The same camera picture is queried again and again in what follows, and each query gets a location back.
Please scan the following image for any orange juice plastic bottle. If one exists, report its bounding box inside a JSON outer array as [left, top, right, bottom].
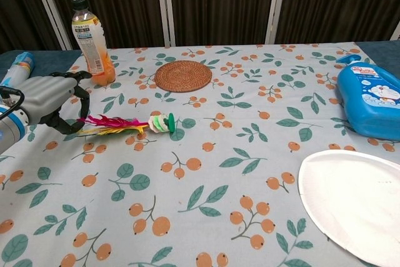
[[71, 0, 117, 87]]

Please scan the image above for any blue cartoon pump bottle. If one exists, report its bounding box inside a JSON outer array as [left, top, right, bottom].
[[336, 54, 400, 141]]

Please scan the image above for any white folding screen frame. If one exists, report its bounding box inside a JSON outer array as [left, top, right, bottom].
[[27, 0, 400, 51]]

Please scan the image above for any colourful feather shuttlecock green base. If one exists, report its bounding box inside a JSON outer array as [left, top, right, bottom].
[[76, 112, 176, 137]]

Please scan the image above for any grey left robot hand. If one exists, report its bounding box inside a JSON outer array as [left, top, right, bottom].
[[16, 71, 93, 136]]

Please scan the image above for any rolled plastic bag pack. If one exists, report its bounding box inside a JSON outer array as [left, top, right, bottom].
[[0, 51, 36, 88]]

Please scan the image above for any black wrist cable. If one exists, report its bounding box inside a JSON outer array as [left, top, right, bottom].
[[0, 86, 26, 121]]

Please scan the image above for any round woven rattan coaster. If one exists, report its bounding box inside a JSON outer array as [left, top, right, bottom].
[[154, 60, 213, 93]]

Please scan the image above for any white paper plate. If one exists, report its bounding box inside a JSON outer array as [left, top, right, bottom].
[[297, 149, 400, 267]]

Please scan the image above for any floral fruit print tablecloth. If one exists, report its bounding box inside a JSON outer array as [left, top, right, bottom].
[[0, 43, 400, 267]]

